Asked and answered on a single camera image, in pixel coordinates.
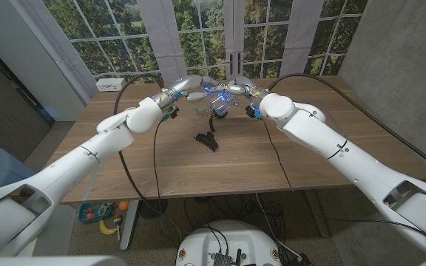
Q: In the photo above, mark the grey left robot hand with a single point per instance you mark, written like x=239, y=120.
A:
x=187, y=85

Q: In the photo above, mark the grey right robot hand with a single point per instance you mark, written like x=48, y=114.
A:
x=250, y=90

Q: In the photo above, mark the clear glass hinged jar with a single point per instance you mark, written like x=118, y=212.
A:
x=222, y=105

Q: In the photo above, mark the white robot base with electronics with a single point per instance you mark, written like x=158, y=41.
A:
x=231, y=240

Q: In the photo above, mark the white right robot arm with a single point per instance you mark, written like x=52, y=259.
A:
x=346, y=147

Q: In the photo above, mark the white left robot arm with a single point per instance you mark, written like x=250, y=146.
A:
x=69, y=166

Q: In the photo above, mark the black claw hair clip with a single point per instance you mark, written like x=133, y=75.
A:
x=206, y=141

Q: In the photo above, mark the clear plastic piece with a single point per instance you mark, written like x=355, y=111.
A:
x=202, y=112

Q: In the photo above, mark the white power strip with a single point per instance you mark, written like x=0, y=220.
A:
x=111, y=84

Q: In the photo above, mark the printed window forest backdrop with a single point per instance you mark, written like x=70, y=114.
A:
x=124, y=37

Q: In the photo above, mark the black round ribbed disc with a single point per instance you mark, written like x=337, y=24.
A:
x=153, y=208

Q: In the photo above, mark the small orange ball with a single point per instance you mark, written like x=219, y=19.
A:
x=124, y=205

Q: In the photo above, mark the grey table leg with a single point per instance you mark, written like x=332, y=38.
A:
x=318, y=218

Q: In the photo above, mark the colourful toy tool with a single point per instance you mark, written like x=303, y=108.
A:
x=117, y=223

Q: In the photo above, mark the white table leg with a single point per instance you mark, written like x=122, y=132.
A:
x=128, y=229

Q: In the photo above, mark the teal toy tray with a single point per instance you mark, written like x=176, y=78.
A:
x=94, y=212

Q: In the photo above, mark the yellow toy banana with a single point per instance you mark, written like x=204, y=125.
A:
x=105, y=230

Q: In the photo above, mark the white robot torso edge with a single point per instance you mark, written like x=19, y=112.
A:
x=50, y=261

